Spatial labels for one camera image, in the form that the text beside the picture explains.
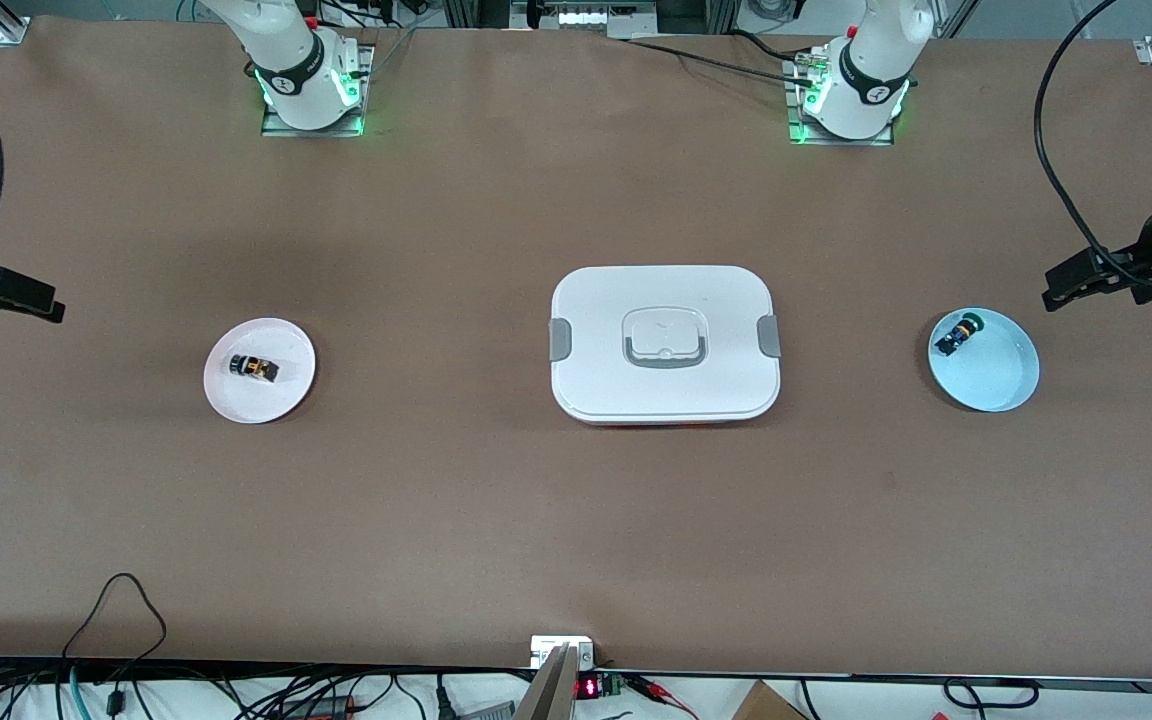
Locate orange black switch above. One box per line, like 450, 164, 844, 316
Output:
228, 351, 283, 385

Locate light blue round plate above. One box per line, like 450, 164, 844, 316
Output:
927, 307, 1041, 413

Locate pink round plate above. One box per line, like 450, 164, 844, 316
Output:
203, 317, 317, 425

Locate brown cardboard box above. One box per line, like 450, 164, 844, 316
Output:
731, 680, 809, 720

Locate red clip leads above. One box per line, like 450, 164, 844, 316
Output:
634, 676, 699, 719

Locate blue green switch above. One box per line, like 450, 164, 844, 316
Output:
936, 312, 984, 353

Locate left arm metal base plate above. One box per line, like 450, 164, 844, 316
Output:
784, 55, 895, 147

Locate thin black looped cable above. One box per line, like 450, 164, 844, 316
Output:
61, 572, 169, 663

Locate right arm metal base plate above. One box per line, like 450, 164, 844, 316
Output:
260, 42, 377, 138

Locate black coiled cable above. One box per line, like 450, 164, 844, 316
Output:
943, 677, 1041, 710

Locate black cable across table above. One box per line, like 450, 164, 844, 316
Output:
624, 28, 819, 83

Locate white lidded box grey handle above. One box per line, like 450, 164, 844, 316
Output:
549, 264, 782, 427

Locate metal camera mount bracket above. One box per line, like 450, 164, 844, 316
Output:
514, 635, 597, 720

